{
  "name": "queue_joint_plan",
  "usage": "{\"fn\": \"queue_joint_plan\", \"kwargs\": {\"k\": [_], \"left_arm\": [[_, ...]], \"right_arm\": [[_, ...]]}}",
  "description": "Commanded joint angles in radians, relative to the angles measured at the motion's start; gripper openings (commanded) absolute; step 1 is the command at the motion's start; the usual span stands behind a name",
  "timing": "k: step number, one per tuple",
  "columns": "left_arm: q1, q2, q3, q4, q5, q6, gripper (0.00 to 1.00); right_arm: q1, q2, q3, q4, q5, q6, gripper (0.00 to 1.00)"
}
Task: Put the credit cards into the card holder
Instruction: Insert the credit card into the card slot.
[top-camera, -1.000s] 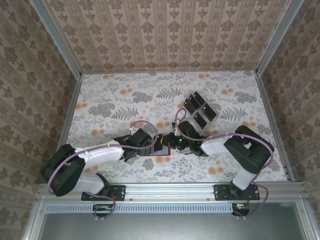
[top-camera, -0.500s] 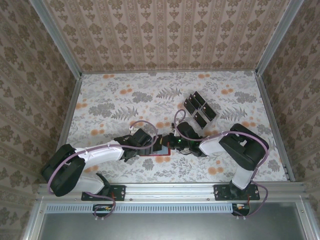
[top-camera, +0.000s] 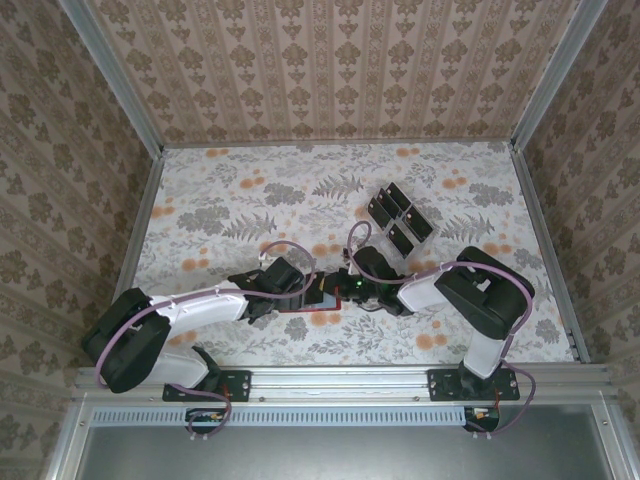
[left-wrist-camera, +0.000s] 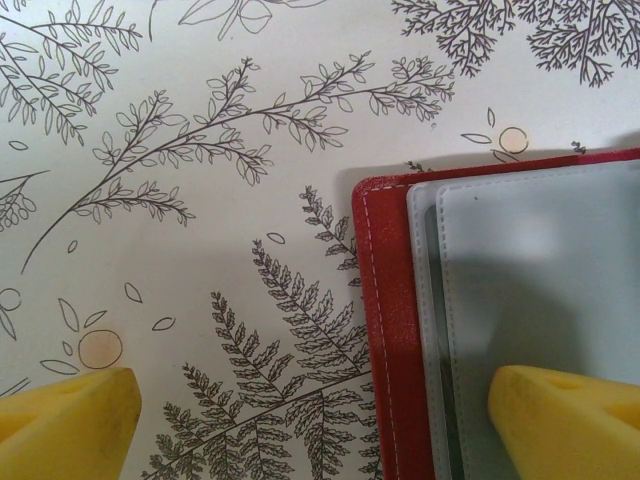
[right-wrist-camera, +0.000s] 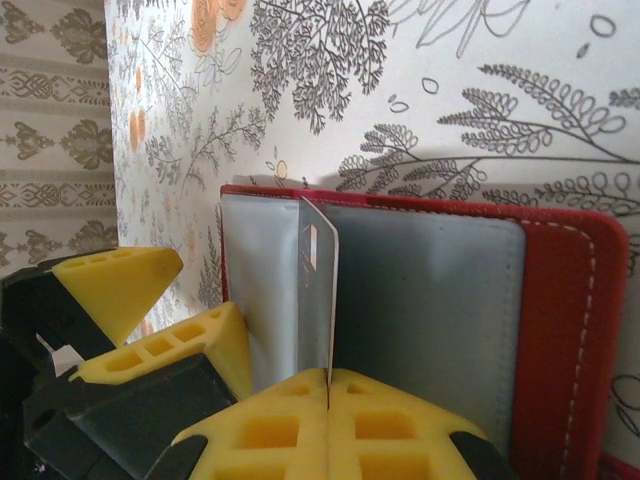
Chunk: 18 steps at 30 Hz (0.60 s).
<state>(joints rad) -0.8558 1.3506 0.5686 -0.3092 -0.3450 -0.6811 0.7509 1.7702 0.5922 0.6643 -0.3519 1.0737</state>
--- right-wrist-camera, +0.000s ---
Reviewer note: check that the red card holder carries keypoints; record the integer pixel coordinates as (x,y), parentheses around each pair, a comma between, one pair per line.
(555,300)

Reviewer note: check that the black credit card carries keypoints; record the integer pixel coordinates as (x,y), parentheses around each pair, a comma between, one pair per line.
(320,280)

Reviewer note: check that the floral printed table sheet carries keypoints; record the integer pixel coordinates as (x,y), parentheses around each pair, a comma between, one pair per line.
(450,75)

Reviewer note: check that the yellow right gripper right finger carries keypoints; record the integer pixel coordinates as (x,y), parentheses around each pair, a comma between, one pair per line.
(425,430)

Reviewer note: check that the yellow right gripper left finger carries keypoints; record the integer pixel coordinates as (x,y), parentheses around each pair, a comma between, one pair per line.
(300,400)

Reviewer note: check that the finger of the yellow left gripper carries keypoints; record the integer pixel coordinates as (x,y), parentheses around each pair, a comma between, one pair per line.
(115,285)
(220,340)

